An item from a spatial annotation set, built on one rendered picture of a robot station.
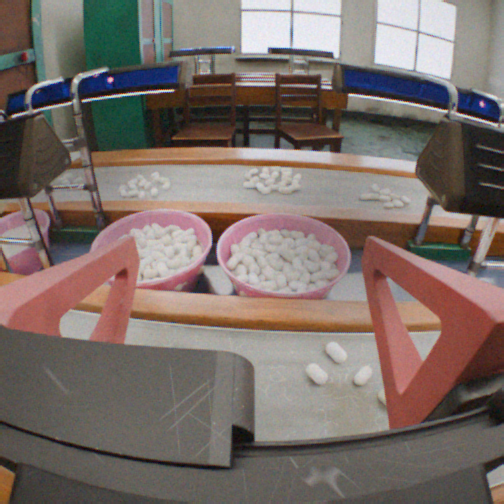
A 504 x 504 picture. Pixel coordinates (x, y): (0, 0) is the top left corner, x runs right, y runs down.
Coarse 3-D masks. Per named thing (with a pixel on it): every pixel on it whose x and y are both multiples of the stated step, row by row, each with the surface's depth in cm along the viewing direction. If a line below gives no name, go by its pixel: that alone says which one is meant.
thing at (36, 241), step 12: (0, 120) 37; (24, 204) 47; (24, 216) 49; (36, 228) 51; (0, 240) 53; (12, 240) 53; (24, 240) 53; (36, 240) 52; (0, 252) 56; (48, 252) 55; (0, 264) 57; (48, 264) 56
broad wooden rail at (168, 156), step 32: (96, 160) 110; (128, 160) 108; (160, 160) 107; (192, 160) 106; (224, 160) 106; (256, 160) 105; (288, 160) 104; (320, 160) 105; (352, 160) 107; (384, 160) 109
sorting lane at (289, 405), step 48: (144, 336) 50; (192, 336) 50; (240, 336) 50; (288, 336) 50; (336, 336) 50; (432, 336) 49; (288, 384) 43; (336, 384) 43; (288, 432) 37; (336, 432) 37
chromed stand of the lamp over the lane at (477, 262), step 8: (488, 224) 43; (496, 224) 42; (488, 232) 44; (480, 240) 46; (488, 240) 44; (480, 248) 46; (488, 248) 45; (472, 256) 48; (480, 256) 46; (472, 264) 48; (480, 264) 47; (488, 264) 48; (496, 264) 48; (472, 272) 49
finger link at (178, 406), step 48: (0, 288) 6; (48, 288) 7; (96, 288) 9; (0, 336) 5; (48, 336) 5; (96, 336) 11; (0, 384) 4; (48, 384) 4; (96, 384) 4; (144, 384) 4; (192, 384) 4; (240, 384) 5; (48, 432) 3; (96, 432) 4; (144, 432) 4; (192, 432) 4; (240, 432) 4
